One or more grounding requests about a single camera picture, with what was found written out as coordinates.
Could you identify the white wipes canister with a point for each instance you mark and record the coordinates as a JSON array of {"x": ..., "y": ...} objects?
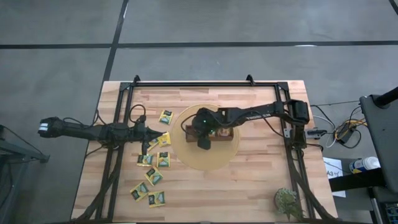
[{"x": 365, "y": 164}]

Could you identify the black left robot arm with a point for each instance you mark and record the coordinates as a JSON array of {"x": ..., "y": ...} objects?
[{"x": 77, "y": 132}]

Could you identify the round woven placemat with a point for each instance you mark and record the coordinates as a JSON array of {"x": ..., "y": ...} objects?
[{"x": 202, "y": 158}]

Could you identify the black metal rig frame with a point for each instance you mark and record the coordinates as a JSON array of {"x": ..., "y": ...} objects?
[{"x": 202, "y": 84}]

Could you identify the white paper sheet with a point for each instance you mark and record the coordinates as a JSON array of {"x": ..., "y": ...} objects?
[{"x": 332, "y": 163}]

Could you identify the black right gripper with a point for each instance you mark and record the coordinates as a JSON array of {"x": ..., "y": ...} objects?
[{"x": 206, "y": 123}]

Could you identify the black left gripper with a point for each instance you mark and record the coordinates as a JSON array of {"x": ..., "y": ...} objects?
[{"x": 136, "y": 133}]

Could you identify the small potted green plant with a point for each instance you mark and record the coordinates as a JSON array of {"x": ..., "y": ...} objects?
[{"x": 286, "y": 202}]

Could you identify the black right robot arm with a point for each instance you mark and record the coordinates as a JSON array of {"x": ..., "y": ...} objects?
[{"x": 270, "y": 110}]

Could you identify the gray metal stand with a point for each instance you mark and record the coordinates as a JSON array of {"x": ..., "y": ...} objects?
[{"x": 18, "y": 152}]

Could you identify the black power adapter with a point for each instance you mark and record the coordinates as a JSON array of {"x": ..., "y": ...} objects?
[{"x": 345, "y": 134}]

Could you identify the brown wooden tea box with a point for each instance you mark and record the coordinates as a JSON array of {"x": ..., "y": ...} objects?
[{"x": 189, "y": 137}]

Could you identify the black cart crossbar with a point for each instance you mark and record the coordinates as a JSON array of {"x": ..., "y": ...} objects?
[{"x": 354, "y": 180}]

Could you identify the gray cart top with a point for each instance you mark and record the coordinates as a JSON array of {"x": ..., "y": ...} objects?
[{"x": 381, "y": 133}]

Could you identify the small gray device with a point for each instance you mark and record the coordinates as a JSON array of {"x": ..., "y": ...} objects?
[{"x": 315, "y": 133}]

